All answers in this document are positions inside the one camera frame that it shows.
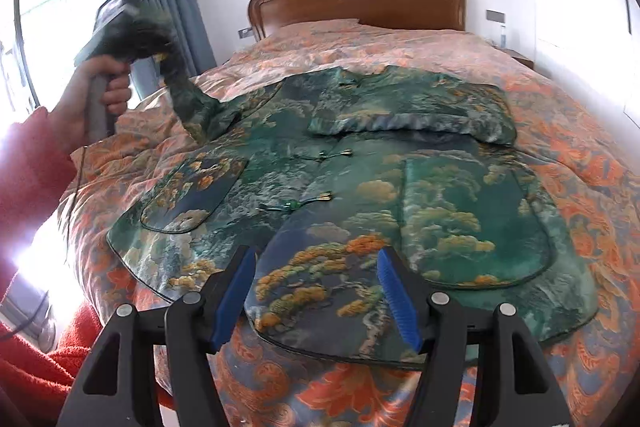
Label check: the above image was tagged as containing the bed with orange floral cover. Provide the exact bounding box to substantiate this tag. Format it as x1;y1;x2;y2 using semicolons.
55;18;640;427

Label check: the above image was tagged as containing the person's left forearm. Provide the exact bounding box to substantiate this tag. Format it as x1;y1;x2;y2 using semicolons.
0;107;90;270

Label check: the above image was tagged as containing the person's left hand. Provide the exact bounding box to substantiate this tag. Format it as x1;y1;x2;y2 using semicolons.
47;56;135;155

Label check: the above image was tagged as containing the wooden headboard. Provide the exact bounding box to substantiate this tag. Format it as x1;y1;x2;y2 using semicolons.
247;0;468;42

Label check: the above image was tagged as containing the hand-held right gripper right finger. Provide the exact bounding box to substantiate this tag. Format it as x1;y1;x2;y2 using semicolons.
376;247;572;427

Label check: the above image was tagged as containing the person's red garment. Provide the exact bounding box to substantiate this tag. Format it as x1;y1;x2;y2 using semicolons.
0;297;173;427

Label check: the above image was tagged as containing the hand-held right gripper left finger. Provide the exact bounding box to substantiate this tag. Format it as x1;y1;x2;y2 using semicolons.
57;246;257;427

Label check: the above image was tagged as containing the green printed jacket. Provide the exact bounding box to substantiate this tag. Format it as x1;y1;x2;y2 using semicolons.
106;22;599;370

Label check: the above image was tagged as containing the wooden nightstand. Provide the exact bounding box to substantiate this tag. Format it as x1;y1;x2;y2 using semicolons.
500;48;536;70

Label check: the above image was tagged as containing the white wardrobe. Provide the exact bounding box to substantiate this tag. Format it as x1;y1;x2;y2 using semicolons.
535;0;640;128

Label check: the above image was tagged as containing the window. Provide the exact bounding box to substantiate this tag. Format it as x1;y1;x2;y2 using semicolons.
0;0;108;118

